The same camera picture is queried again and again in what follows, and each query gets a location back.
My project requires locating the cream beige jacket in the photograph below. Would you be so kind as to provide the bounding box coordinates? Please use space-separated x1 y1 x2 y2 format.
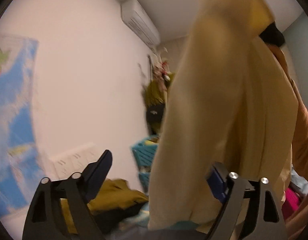
148 0 298 230

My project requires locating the olive mustard garment on bed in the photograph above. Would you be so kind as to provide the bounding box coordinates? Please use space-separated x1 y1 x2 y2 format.
59 178 150 234

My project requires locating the teal perforated plastic basket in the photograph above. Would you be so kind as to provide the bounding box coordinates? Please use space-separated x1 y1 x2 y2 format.
131 135 159 193

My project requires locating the colourful wall map poster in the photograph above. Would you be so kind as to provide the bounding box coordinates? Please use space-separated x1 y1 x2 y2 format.
0 34 45 217

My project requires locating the white wall socket panel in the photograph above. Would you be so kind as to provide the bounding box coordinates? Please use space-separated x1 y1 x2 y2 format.
50 142 102 179

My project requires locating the white wall air conditioner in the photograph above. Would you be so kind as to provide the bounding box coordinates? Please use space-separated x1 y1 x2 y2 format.
121 0 161 48

